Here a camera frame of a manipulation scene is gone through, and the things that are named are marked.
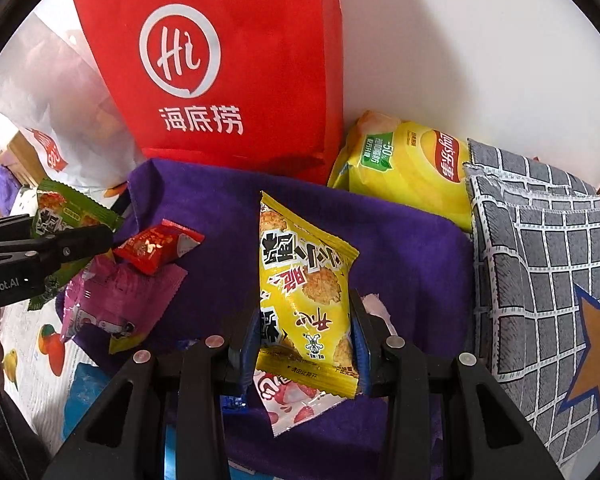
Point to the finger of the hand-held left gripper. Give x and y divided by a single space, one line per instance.
75 247
5 227

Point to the yellow crispy snack packet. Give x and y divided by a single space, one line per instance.
300 280

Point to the green snack packet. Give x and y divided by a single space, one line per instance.
65 205

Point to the red candy packet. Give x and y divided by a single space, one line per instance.
150 247

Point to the yellow chips bag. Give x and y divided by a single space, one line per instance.
405 180

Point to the purple towel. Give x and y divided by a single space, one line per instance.
405 260

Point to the red paper bag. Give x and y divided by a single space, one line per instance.
255 85

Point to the strawberry print snack packet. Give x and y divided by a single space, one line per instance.
290 405

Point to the grey checked folded cloth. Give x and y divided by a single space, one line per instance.
530 260

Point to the white plastic shopping bag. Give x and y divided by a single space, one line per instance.
70 110

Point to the blue snack packet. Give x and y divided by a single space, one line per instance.
235 402

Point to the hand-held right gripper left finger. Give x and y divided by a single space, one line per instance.
249 355

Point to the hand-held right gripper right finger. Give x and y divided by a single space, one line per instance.
361 360

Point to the magenta snack packet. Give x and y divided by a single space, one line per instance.
120 290

